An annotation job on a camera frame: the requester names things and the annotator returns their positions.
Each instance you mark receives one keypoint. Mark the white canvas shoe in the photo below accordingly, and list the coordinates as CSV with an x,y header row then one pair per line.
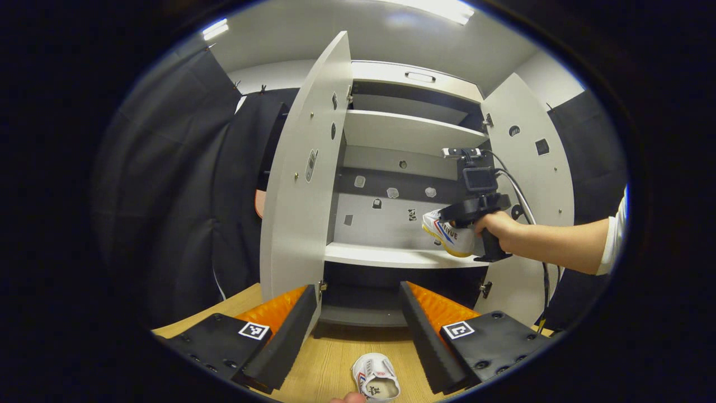
x,y
373,372
456,239

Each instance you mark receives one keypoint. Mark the wide ceiling light panel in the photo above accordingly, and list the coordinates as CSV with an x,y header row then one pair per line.
x,y
436,10

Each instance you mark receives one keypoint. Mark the narrow ceiling light strip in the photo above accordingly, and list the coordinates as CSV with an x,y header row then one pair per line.
x,y
215,29

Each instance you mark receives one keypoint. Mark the metal door hinge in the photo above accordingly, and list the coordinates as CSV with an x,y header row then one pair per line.
x,y
486,289
350,94
322,286
488,120

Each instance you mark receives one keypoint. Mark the white shirt sleeve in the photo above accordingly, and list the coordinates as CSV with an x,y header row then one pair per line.
x,y
615,235

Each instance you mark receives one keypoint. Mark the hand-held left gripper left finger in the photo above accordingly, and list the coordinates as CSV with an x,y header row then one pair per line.
x,y
285,341

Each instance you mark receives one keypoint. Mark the white shoe cabinet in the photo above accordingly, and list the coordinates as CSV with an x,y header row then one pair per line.
x,y
403,131

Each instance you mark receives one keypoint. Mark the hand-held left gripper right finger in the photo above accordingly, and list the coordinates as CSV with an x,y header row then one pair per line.
x,y
425,341

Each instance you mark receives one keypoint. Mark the white cabinet door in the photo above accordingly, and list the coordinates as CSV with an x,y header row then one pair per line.
x,y
296,235
555,190

